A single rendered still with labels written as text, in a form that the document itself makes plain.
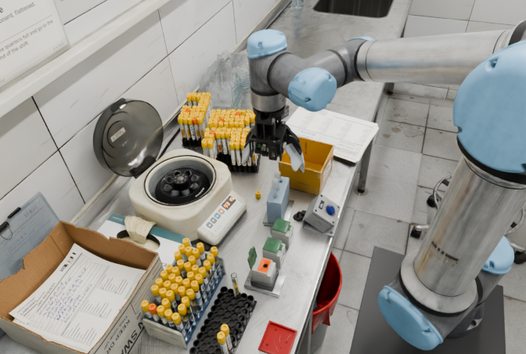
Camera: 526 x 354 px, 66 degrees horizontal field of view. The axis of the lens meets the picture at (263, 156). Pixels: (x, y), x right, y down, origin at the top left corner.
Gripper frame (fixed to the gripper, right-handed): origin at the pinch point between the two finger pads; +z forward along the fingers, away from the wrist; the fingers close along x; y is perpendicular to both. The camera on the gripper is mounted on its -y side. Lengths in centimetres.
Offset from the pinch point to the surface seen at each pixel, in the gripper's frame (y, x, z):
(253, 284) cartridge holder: 21.8, -0.6, 18.9
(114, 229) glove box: 16.7, -39.3, 14.3
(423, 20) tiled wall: -216, 55, 50
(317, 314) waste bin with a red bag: 2, 14, 65
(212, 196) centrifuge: 4.1, -16.0, 10.2
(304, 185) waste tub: -12.6, 5.9, 17.9
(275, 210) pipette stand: 1.9, 0.5, 14.1
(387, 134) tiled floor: -161, 41, 109
